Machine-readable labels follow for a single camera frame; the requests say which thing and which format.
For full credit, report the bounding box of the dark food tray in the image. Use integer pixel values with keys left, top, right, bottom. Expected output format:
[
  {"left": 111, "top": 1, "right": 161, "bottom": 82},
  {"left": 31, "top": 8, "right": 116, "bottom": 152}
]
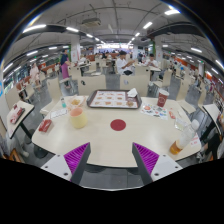
[{"left": 87, "top": 90, "right": 142, "bottom": 109}]

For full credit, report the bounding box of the standing person dark top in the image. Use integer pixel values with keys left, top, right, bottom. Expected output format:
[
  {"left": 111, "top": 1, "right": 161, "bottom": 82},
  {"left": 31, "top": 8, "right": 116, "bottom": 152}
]
[{"left": 60, "top": 50, "right": 71, "bottom": 79}]

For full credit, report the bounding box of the side table left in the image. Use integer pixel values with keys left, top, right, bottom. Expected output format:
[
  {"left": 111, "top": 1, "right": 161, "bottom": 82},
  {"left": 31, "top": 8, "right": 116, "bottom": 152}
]
[{"left": 7, "top": 101, "right": 34, "bottom": 139}]

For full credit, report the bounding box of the seated person in white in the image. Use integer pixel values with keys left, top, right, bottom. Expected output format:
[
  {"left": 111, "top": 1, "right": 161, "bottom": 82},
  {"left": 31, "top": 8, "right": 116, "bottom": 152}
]
[{"left": 145, "top": 54, "right": 158, "bottom": 68}]

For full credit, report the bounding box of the beige chair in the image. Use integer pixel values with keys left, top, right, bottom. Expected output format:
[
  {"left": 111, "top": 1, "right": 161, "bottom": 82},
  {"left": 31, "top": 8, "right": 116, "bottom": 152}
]
[
  {"left": 120, "top": 75, "right": 149, "bottom": 97},
  {"left": 78, "top": 75, "right": 106, "bottom": 95}
]

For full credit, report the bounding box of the red round table sticker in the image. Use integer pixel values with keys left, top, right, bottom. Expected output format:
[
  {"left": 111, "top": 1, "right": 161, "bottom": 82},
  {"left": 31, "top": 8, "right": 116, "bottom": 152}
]
[{"left": 110, "top": 119, "right": 126, "bottom": 131}]

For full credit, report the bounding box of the red paper cup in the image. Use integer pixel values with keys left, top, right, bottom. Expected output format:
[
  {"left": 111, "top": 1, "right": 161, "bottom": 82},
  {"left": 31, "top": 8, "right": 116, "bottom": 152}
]
[{"left": 157, "top": 89, "right": 169, "bottom": 107}]

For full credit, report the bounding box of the person in pink left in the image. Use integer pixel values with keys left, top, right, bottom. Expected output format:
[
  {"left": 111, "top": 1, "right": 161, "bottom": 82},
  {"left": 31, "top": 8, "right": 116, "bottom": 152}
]
[{"left": 30, "top": 63, "right": 40, "bottom": 86}]

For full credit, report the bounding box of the seated man white shirt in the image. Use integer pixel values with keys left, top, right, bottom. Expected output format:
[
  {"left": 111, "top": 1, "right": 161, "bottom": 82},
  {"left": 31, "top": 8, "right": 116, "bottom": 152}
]
[{"left": 116, "top": 51, "right": 134, "bottom": 75}]

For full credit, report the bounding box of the colourful leaflet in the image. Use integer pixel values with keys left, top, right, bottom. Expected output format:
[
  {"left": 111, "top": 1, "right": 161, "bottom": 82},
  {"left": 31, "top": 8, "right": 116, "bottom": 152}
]
[{"left": 141, "top": 104, "right": 168, "bottom": 120}]

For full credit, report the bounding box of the beige chair right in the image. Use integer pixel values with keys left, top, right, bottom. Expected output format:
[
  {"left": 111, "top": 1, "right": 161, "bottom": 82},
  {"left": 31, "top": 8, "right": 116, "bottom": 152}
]
[{"left": 120, "top": 75, "right": 149, "bottom": 97}]

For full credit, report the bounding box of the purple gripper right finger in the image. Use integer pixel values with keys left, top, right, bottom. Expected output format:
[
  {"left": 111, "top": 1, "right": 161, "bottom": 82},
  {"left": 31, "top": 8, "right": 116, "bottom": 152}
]
[{"left": 132, "top": 143, "right": 182, "bottom": 185}]

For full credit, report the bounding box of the white paper food bag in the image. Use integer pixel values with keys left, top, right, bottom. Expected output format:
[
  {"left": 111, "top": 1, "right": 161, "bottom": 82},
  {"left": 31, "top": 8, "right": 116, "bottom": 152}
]
[{"left": 66, "top": 95, "right": 86, "bottom": 110}]

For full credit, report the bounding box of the white receipt paper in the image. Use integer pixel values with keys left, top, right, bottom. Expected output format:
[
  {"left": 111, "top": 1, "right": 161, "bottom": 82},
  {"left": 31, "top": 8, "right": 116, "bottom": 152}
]
[{"left": 50, "top": 108, "right": 68, "bottom": 119}]

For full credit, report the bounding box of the beige chair left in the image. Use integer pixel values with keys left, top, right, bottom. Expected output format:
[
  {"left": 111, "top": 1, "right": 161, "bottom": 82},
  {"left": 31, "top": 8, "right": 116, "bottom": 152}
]
[{"left": 78, "top": 75, "right": 106, "bottom": 95}]

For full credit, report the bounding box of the white napkin on tray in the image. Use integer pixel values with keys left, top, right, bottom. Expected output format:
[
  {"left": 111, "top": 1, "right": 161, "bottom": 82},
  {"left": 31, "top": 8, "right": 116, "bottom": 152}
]
[{"left": 127, "top": 88, "right": 137, "bottom": 97}]

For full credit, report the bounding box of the red tray on side table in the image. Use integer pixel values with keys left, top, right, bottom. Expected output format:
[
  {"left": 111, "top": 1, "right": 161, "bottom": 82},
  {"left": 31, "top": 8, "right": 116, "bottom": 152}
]
[{"left": 10, "top": 104, "right": 25, "bottom": 124}]

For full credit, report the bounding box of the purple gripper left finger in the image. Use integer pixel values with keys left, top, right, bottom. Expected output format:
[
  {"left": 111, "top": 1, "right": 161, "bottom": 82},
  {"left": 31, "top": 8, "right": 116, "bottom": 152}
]
[{"left": 42, "top": 143, "right": 91, "bottom": 184}]

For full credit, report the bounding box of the clear plastic cup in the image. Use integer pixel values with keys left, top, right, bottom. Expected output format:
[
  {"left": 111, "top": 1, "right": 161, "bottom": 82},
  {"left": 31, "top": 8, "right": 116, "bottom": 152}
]
[{"left": 175, "top": 118, "right": 187, "bottom": 131}]

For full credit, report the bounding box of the small sanitizer bottle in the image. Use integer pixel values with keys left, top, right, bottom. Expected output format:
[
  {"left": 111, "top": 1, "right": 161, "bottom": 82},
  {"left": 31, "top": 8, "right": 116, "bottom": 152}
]
[{"left": 61, "top": 97, "right": 66, "bottom": 108}]

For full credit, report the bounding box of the red packet on table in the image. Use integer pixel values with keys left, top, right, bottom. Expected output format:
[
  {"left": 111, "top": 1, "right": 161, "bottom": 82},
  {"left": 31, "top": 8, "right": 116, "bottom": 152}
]
[{"left": 39, "top": 119, "right": 52, "bottom": 132}]

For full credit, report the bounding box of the clear plastic bottle orange liquid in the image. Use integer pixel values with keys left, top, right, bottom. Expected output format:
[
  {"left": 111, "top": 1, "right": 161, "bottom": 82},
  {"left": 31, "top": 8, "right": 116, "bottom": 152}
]
[{"left": 170, "top": 119, "right": 199, "bottom": 155}]

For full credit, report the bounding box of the yellow cup with pink lid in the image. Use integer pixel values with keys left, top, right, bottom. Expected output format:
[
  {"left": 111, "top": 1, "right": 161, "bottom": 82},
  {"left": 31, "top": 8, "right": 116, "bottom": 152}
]
[{"left": 70, "top": 107, "right": 87, "bottom": 129}]

